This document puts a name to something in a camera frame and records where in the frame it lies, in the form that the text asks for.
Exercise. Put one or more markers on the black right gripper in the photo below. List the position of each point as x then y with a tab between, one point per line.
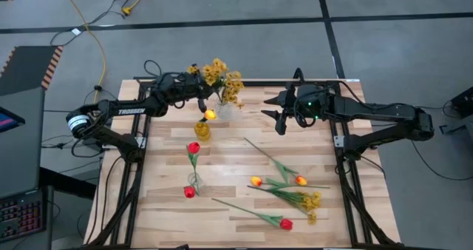
306	105

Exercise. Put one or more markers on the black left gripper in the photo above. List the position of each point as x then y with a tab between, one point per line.
181	89

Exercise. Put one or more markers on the yellow daffodil bunch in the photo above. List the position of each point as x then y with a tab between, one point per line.
213	70
311	202
234	85

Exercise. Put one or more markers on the small yellow tulip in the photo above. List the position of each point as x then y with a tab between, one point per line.
210	114

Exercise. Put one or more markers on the red tulip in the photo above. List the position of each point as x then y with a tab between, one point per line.
189	192
286	224
193	147

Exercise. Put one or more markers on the yellow orange tulip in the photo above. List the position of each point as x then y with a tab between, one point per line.
301	180
256	181

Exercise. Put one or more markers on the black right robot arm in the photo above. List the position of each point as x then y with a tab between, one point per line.
373	111

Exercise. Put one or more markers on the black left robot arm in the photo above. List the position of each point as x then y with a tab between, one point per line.
129	111

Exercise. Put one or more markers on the clear textured glass vase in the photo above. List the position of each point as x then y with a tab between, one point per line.
224	112

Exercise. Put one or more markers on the amber glass vase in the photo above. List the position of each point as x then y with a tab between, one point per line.
202	131

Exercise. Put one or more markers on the clear smooth glass vase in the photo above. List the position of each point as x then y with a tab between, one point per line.
197	179

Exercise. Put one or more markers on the black equipment box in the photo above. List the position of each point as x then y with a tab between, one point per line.
463	102

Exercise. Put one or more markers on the black aluminium table frame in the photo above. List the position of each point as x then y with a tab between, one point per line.
258	83

